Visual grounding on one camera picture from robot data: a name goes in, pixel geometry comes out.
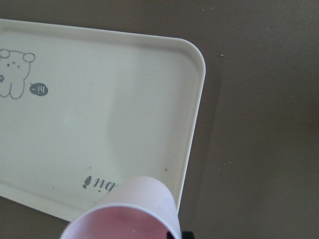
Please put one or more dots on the cream rabbit tray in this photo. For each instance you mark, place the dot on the cream rabbit tray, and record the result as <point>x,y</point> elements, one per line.
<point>98,108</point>

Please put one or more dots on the pink plastic cup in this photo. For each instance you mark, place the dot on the pink plastic cup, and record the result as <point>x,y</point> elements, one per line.
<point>141,208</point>

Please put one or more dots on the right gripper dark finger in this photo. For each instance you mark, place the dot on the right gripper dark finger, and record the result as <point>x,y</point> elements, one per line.
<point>187,234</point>

